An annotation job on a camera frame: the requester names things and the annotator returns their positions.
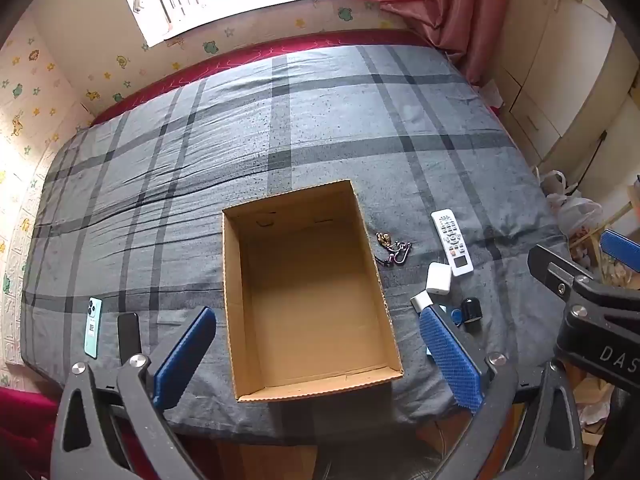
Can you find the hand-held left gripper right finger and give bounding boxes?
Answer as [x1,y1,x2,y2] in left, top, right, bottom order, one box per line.
[419,305,586,480]

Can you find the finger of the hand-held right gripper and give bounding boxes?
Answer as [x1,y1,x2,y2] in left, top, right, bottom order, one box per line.
[599,229,640,277]
[527,243,596,306]

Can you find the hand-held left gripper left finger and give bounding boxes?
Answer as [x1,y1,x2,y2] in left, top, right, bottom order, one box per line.
[50,306,217,480]

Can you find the black round device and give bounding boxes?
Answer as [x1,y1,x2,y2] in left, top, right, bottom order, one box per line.
[460,297,483,324]

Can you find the large white plug charger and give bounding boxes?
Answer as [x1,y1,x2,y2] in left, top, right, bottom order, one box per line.
[426,261,452,293]

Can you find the white remote control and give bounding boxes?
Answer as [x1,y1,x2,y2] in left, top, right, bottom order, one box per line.
[431,209,473,277]

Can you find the brown cardboard box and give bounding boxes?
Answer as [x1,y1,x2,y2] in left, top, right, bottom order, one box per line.
[221,179,405,404]

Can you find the clear plastic bag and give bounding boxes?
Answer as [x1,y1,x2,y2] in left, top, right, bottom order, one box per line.
[544,170,604,239]

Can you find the black smartphone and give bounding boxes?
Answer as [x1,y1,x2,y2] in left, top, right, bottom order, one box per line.
[116,312,141,368]

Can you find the teal smartphone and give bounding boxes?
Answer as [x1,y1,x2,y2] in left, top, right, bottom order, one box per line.
[82,296,104,360]

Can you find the red cloth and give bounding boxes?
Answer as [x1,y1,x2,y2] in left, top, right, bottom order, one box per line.
[0,385,66,480]

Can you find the cream wardrobe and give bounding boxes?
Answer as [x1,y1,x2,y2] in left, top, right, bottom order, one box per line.
[492,0,640,171]

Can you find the pink curtain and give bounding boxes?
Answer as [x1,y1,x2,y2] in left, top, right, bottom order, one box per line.
[340,0,516,86]

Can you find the red mattress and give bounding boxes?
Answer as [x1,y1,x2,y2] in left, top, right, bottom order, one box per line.
[92,29,416,126]

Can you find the metal keychain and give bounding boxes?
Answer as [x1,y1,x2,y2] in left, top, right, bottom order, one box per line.
[375,231,413,267]

